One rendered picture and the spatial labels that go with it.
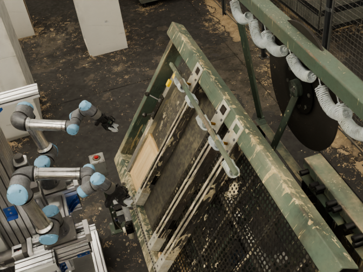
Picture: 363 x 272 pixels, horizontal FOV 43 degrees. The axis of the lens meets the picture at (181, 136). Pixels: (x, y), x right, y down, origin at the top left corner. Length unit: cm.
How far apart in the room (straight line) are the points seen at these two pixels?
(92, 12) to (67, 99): 131
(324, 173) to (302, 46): 68
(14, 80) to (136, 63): 197
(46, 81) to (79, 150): 167
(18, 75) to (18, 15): 269
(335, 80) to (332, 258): 87
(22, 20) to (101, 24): 162
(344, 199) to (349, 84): 54
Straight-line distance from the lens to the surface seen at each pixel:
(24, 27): 812
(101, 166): 391
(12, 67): 541
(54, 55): 742
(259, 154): 230
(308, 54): 254
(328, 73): 240
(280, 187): 216
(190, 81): 297
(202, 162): 276
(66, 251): 343
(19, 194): 280
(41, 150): 360
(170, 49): 349
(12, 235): 350
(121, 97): 613
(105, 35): 702
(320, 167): 244
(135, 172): 368
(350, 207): 228
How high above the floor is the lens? 352
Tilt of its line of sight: 41 degrees down
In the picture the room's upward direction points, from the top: 8 degrees counter-clockwise
